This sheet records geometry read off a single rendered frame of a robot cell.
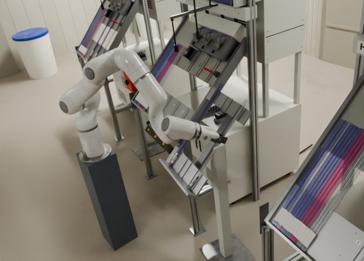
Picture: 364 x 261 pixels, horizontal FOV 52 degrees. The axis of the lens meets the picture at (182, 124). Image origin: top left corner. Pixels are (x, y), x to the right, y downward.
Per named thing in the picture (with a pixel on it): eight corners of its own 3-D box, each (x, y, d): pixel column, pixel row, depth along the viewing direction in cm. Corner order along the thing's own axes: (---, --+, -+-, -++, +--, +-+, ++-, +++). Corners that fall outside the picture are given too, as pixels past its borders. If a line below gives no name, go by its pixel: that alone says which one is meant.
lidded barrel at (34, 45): (32, 83, 517) (17, 41, 486) (22, 73, 554) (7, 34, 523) (65, 72, 539) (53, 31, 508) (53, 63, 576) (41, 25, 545)
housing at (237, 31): (247, 49, 216) (233, 36, 207) (202, 31, 254) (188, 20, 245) (255, 37, 215) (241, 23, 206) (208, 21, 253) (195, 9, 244)
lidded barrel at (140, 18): (156, 28, 670) (150, -7, 639) (171, 33, 634) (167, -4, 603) (132, 36, 648) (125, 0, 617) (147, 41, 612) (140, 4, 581)
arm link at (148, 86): (122, 94, 165) (163, 149, 166) (141, 76, 154) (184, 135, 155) (135, 86, 172) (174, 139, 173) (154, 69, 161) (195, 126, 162)
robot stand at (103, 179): (114, 251, 246) (87, 167, 210) (102, 235, 259) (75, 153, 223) (138, 236, 254) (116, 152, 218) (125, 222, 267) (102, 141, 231)
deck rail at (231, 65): (184, 146, 219) (177, 142, 215) (183, 144, 221) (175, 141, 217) (252, 43, 213) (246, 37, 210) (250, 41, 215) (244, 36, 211)
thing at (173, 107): (181, 141, 219) (177, 139, 217) (136, 102, 270) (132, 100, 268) (199, 114, 217) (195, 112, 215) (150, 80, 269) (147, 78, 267)
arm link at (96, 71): (89, 108, 210) (65, 121, 199) (76, 90, 209) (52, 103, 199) (127, 66, 171) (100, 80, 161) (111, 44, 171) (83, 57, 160)
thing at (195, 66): (218, 90, 218) (213, 86, 214) (166, 60, 269) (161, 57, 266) (250, 41, 215) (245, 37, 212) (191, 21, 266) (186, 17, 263)
